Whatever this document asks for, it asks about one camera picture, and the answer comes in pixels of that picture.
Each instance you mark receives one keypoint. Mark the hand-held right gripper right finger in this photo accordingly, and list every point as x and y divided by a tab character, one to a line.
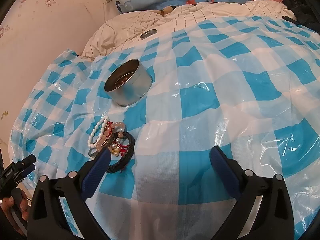
223	170

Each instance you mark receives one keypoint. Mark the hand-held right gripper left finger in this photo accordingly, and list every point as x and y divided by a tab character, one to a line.
98	167

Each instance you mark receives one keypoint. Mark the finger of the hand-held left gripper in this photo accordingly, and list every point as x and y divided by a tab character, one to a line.
26	172
25	161

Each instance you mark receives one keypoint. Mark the round metal tin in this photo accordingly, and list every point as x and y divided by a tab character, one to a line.
135	90

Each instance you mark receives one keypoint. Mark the person's left hand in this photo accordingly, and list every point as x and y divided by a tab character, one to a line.
24	205

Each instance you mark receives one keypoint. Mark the blue white checkered plastic sheet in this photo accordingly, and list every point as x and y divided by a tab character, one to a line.
212	92

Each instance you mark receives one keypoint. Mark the round metal tin lid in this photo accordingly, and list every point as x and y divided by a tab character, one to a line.
148	33

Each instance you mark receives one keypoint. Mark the white striped quilt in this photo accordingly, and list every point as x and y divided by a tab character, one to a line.
175	17

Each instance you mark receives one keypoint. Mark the black jacket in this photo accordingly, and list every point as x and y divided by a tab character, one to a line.
300	7

